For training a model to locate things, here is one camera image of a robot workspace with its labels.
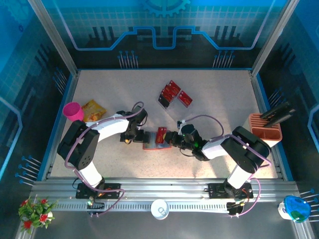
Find orange card holder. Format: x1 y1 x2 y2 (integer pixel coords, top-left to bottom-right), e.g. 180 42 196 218
142 131 173 151

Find red credit card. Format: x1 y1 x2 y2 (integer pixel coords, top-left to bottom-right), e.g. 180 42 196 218
163 84 178 98
160 89 175 102
155 126 168 144
167 79 181 94
177 91 193 108

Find black credit card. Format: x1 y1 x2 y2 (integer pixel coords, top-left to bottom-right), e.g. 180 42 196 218
158 96 171 108

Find red packets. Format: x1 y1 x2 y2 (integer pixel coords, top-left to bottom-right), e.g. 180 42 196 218
156 79 194 110

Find yellow snack bag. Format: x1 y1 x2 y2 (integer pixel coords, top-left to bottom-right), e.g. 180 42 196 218
81 99 107 123

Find pink plastic goblet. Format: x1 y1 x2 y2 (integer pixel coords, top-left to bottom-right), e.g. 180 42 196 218
62 101 85 122

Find white round tin can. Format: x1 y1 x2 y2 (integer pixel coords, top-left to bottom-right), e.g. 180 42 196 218
151 199 170 221

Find orange and white knife block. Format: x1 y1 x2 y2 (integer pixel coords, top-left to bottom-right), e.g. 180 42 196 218
248 113 283 147

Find white jar with blue lid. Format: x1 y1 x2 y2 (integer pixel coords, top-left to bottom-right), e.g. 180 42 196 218
278 195 312 224

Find artificial plant with red flowers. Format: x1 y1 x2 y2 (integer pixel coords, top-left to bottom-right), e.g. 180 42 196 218
17 196 58 235

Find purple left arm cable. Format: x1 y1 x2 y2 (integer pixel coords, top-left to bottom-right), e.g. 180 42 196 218
64 101 125 217

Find aluminium mounting rail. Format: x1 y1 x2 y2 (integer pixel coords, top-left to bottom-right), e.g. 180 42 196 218
29 178 300 212

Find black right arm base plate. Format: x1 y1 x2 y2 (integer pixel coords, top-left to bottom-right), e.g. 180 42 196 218
208 183 254 200

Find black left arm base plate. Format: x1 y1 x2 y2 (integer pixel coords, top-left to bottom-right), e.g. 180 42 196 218
76 183 122 200

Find slotted white cable duct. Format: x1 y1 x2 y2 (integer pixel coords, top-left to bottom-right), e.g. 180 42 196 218
53 202 231 213

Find aluminium frame post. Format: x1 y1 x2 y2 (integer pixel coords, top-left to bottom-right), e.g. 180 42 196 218
26 0 80 77
250 0 301 77

